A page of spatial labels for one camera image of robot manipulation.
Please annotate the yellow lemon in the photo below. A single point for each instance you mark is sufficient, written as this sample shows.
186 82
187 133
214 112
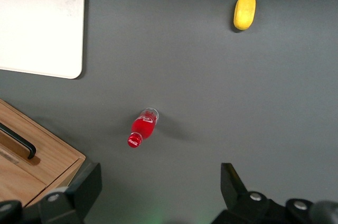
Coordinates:
245 11

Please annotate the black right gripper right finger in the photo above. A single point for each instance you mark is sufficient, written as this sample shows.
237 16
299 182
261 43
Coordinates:
235 195

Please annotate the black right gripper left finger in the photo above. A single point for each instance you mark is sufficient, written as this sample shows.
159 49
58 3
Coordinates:
79 197

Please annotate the white rectangular plastic tray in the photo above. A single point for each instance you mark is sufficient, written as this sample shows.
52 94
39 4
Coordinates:
39 26

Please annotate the red Coca-Cola bottle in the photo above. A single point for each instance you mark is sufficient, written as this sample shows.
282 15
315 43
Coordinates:
142 127

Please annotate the light wooden board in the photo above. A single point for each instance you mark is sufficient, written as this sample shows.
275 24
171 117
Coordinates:
52 152

